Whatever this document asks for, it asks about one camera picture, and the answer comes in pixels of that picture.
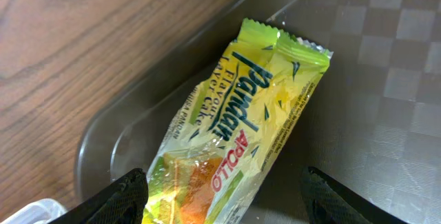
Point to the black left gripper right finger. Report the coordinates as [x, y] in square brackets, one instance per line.
[328, 201]

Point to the clear plastic bin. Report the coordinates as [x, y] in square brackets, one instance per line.
[39, 212]

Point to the green yellow snack wrapper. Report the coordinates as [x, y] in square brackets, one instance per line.
[223, 141]

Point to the brown serving tray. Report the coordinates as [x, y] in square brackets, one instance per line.
[373, 122]

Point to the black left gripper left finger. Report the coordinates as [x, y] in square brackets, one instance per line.
[123, 201]

